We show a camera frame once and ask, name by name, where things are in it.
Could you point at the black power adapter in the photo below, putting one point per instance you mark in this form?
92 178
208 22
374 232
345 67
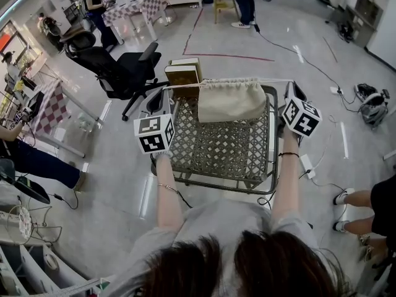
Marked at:
58 197

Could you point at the black glossy chair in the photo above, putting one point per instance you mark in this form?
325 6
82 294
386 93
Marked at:
34 190

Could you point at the person's right forearm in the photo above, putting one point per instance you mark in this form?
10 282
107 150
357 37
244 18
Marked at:
287 181

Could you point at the person's left hand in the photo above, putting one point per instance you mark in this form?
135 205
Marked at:
163 157

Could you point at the black office chair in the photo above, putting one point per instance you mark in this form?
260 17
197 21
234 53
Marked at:
123 70

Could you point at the black wrist band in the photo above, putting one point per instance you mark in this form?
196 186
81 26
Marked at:
289 154

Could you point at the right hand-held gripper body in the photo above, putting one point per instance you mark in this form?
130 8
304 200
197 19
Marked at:
303 117

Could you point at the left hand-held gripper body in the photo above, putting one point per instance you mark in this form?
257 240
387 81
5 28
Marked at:
153 135

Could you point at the white power strip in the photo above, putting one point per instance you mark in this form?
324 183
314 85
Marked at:
335 90
307 166

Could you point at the black laptop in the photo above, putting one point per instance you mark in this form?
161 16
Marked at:
36 104

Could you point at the table with checkered cloth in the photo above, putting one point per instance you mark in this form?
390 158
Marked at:
145 3
54 107

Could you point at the wooden stool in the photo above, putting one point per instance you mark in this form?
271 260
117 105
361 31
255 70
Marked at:
224 8

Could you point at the grey cabinet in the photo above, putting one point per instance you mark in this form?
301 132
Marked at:
368 8

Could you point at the dark woven lattice table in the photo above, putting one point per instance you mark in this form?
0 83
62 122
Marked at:
216 153

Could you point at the brown box on table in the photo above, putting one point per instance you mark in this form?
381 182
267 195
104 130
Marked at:
181 77

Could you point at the person's left forearm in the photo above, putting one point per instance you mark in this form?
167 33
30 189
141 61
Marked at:
168 203

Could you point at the grey backpack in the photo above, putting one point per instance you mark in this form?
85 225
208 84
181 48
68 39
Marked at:
372 110

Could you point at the white perforated rack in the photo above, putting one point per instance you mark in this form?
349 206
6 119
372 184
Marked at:
77 288

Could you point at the person's grey shirt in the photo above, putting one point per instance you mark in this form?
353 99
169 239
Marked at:
222 218

